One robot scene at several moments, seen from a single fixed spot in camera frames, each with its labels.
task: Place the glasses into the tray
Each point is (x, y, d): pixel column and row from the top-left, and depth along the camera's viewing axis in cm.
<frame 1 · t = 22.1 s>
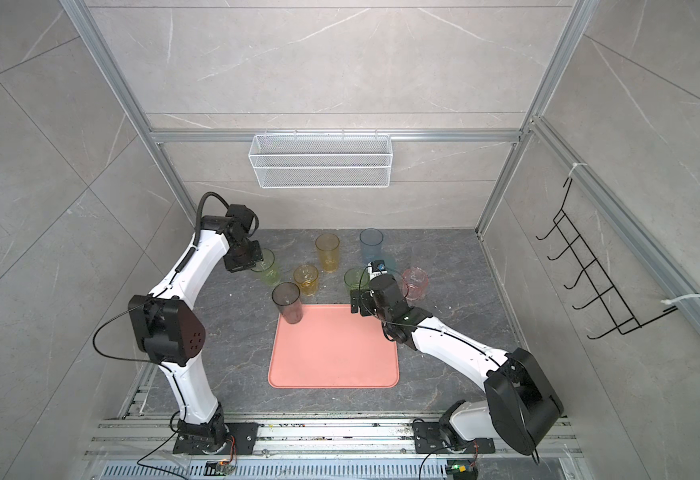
left hand: (252, 257, 89), fingers closed
right hand: (364, 288, 86), fingers open
pink plastic tray: (331, 347, 90), on the table
dark grey tall glass: (287, 295, 88), point 13 cm above the table
light green tall glass: (267, 269, 89), point 18 cm above the table
short yellow glass: (306, 275, 104), point 4 cm above the table
tall yellow glass: (328, 249, 103), point 11 cm above the table
tall blue glass: (371, 245, 103), point 12 cm above the table
pink short glass: (421, 287, 100), point 5 cm above the table

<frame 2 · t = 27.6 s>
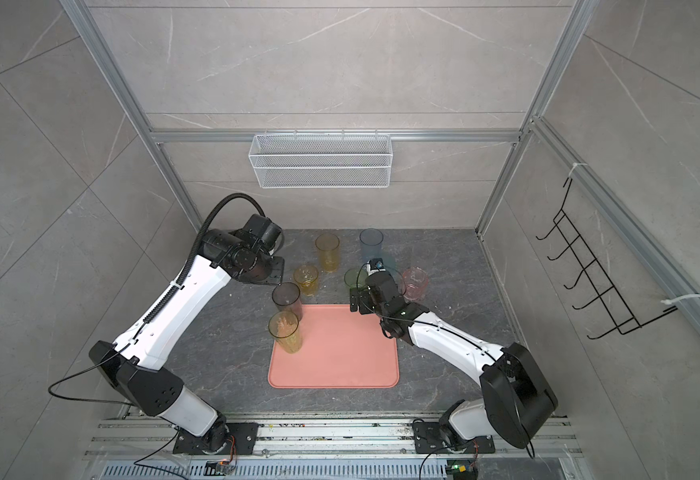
left hand: (274, 268, 76), fingers open
right hand: (364, 287, 87), fingers open
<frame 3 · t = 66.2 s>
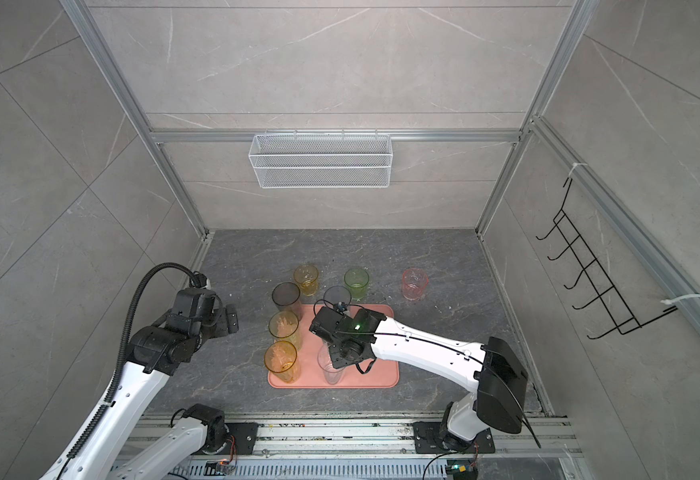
left hand: (213, 308, 74), fingers open
right hand: (343, 352, 77), fingers closed
tall yellow glass: (281, 359, 76), point 13 cm above the table
clear glass: (333, 374, 78), point 9 cm above the table
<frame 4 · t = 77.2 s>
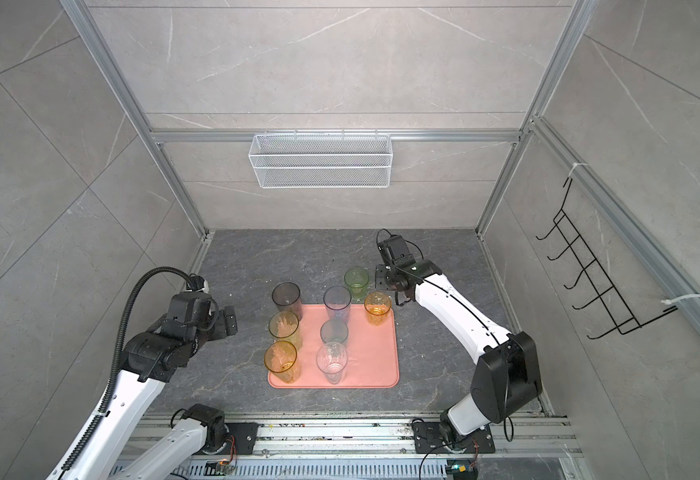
left hand: (212, 309, 73), fingers open
right hand: (385, 273, 86), fingers open
short yellow glass: (377, 306, 95), point 5 cm above the table
teal dimpled cup: (334, 330, 88), point 6 cm above the table
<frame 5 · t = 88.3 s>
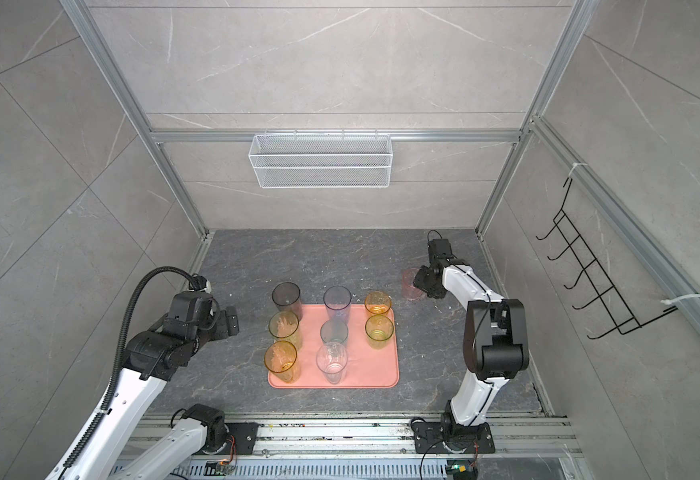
left hand: (215, 309, 73), fingers open
right hand: (421, 281, 97), fingers open
short green glass: (378, 330, 92), point 3 cm above the table
